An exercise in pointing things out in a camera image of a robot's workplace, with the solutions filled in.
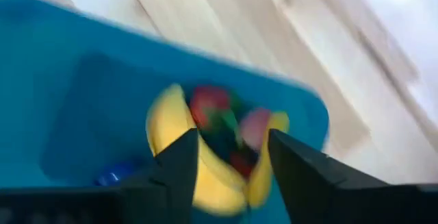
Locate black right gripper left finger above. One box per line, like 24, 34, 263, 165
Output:
129, 127, 200, 224

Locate blue plastic tupperware container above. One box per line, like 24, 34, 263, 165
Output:
0, 0, 330, 224

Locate small blue toy fruit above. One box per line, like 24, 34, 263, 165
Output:
94, 162, 138, 187

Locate large yellow toy banana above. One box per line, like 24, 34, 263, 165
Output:
146, 83, 247, 216

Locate red toy strawberry green leaves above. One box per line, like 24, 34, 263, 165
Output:
189, 86, 240, 139

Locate slim yellow toy banana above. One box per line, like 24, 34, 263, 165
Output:
246, 111, 290, 208

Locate dark red toy berry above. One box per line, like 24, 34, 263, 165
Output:
229, 151, 256, 179

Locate pink toy fruit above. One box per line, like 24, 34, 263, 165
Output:
239, 108, 272, 151

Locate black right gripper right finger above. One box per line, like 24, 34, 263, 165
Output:
268, 129, 389, 224

